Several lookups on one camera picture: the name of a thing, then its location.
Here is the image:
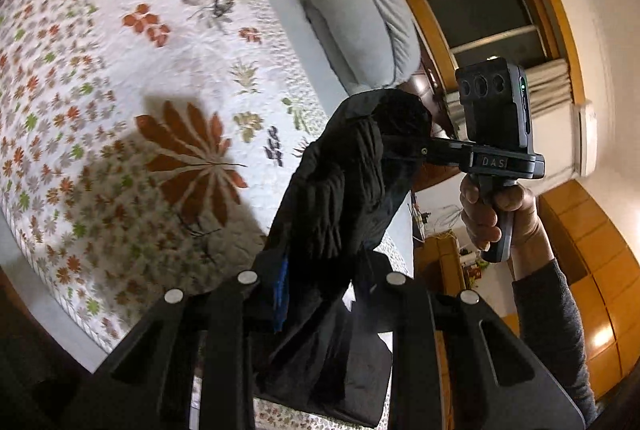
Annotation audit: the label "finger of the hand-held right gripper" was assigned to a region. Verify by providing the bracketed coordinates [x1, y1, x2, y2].
[421, 138, 472, 168]

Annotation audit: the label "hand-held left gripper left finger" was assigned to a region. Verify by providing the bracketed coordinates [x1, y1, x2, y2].
[65, 255, 292, 430]

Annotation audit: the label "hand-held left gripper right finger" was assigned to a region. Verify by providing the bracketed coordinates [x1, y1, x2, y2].
[350, 254, 587, 430]

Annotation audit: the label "black pants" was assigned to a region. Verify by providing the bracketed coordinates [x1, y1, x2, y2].
[252, 90, 436, 428]

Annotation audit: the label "person's right hand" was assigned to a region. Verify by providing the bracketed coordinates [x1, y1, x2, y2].
[459, 175, 557, 282]

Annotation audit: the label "beige curtain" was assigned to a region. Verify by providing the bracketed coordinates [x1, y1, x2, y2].
[444, 59, 574, 127]

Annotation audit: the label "wooden headboard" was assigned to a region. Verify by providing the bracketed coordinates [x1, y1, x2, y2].
[404, 59, 468, 192]

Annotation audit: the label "wooden desk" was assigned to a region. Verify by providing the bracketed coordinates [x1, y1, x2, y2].
[414, 234, 482, 297]

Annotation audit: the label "wooden framed window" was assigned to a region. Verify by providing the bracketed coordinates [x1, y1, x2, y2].
[397, 0, 587, 107]

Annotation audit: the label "grey pillow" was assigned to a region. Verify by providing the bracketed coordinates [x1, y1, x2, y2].
[299, 0, 422, 95]

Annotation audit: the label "bed with grey sheet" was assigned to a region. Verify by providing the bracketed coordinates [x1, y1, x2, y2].
[244, 0, 417, 283]

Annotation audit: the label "wooden wardrobe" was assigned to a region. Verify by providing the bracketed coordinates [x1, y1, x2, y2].
[537, 179, 640, 403]

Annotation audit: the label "floral quilt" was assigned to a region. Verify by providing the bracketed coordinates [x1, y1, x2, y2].
[0, 0, 371, 430]

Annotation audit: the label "black eyeglasses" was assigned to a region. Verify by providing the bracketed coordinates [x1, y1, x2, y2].
[196, 0, 237, 19]

